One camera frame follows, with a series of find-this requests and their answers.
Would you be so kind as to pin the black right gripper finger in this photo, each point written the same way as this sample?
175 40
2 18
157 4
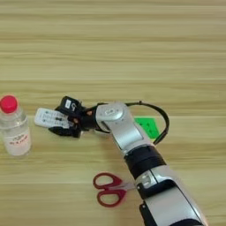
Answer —
59 110
66 131

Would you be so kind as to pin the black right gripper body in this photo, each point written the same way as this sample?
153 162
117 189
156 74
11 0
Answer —
86 120

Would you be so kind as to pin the white remote control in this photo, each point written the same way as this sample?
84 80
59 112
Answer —
45 117

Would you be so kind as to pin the colourful Rubik's cube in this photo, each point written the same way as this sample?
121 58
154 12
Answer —
147 126

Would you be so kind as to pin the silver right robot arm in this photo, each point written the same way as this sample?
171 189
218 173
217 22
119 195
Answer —
126 132

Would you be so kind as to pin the clear bottle with red cap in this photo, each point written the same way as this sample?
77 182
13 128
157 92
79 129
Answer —
16 138

